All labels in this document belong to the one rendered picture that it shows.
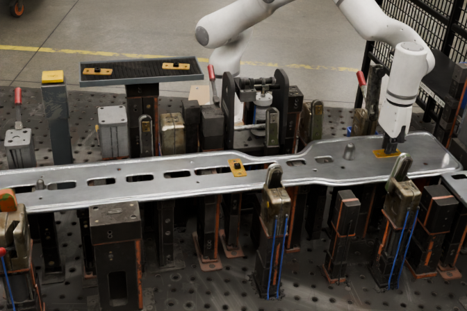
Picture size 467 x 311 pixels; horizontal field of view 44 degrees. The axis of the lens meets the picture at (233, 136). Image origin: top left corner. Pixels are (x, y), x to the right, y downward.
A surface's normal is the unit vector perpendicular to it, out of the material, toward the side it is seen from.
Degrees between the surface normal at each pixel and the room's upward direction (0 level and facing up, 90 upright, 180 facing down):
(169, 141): 90
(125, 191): 0
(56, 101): 90
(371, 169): 0
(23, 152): 90
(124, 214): 0
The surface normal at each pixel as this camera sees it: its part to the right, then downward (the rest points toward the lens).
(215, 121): 0.23, 0.53
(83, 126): 0.05, -0.85
